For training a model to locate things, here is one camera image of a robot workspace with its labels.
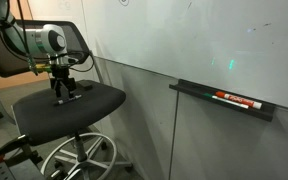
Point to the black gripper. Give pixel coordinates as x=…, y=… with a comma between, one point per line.
x=60, y=77

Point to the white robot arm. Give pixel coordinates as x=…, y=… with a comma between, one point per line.
x=49, y=40

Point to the black whiteboard eraser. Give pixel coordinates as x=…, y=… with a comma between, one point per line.
x=85, y=84

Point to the black mesh office chair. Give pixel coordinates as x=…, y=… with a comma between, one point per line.
x=37, y=116

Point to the green whiteboard marker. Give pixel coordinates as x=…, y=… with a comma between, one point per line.
x=226, y=101

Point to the large white whiteboard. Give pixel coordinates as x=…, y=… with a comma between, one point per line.
x=239, y=46

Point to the red whiteboard marker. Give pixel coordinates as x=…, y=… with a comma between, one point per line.
x=239, y=99

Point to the black clamp with orange handle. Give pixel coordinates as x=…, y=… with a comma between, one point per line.
x=19, y=143

